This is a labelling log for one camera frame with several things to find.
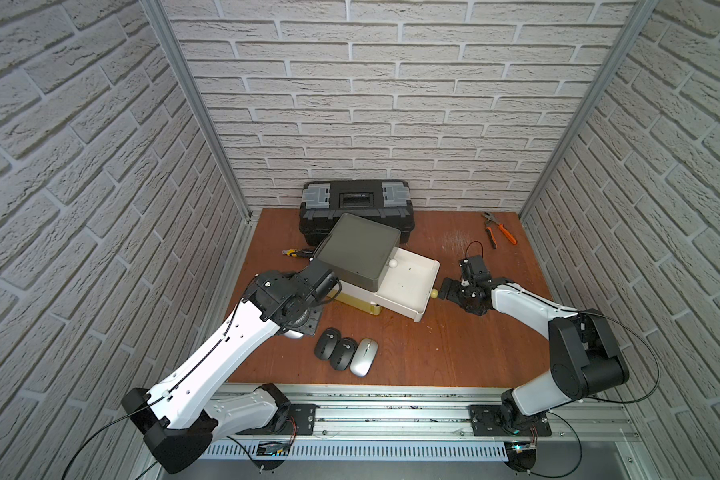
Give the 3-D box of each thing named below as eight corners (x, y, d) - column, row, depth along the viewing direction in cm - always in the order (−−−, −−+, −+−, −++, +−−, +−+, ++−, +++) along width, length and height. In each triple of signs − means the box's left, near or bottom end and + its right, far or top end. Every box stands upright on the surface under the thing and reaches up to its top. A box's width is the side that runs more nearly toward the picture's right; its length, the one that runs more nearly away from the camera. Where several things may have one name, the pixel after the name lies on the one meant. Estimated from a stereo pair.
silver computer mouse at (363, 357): (347, 372, 84) (347, 369, 82) (362, 337, 90) (361, 334, 88) (366, 380, 82) (366, 377, 80) (379, 344, 89) (380, 341, 87)
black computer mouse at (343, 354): (328, 366, 84) (327, 362, 82) (342, 338, 90) (342, 334, 87) (346, 374, 83) (345, 371, 81) (359, 345, 88) (358, 341, 86)
